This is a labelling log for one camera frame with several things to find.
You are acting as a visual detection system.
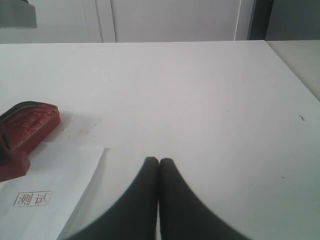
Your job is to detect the white cabinet doors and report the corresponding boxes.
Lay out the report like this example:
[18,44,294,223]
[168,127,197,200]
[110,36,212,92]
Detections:
[0,0,254,44]

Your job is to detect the white paper sheet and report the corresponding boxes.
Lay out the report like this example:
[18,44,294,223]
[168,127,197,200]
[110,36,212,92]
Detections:
[0,142,104,240]

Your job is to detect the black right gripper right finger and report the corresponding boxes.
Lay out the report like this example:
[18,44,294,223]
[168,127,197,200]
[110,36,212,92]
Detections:
[158,158,247,240]

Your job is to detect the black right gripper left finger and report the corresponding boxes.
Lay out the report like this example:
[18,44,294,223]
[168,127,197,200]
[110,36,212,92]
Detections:
[68,156,159,240]

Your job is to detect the red ink pad tin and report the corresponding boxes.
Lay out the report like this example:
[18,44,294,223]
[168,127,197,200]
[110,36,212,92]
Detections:
[0,101,61,154]

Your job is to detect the red rubber stamp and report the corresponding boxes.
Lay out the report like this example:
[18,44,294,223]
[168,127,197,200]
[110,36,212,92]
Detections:
[0,133,31,182]

